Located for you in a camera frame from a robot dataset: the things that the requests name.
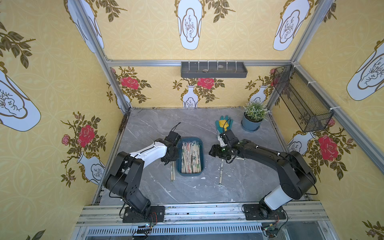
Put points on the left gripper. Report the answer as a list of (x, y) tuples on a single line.
[(171, 153)]

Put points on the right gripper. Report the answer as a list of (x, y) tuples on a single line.
[(217, 150)]

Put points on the chopsticks green label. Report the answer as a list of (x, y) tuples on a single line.
[(173, 171)]

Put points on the teal plastic storage box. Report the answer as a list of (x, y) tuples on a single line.
[(190, 139)]

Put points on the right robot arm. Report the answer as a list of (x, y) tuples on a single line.
[(295, 175)]

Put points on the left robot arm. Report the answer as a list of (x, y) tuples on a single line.
[(124, 176)]

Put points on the chopstick pile in box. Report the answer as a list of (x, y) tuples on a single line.
[(191, 160)]

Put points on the green garden glove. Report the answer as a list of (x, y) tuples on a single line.
[(223, 118)]

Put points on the yellow toy shovel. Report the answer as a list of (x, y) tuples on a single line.
[(224, 124)]

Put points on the potted green plant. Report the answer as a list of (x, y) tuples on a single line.
[(254, 114)]

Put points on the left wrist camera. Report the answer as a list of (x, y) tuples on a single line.
[(172, 138)]

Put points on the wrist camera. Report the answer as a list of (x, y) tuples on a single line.
[(228, 138), (172, 138)]

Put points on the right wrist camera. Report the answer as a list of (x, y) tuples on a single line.
[(228, 138)]

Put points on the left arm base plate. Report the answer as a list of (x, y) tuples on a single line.
[(154, 214)]

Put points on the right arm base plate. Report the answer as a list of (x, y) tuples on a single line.
[(255, 212)]

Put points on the grey wall shelf tray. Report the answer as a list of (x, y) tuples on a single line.
[(213, 69)]

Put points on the black wire mesh basket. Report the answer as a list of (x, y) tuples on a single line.
[(306, 105)]

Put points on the aluminium front rail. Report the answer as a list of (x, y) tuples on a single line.
[(296, 220)]

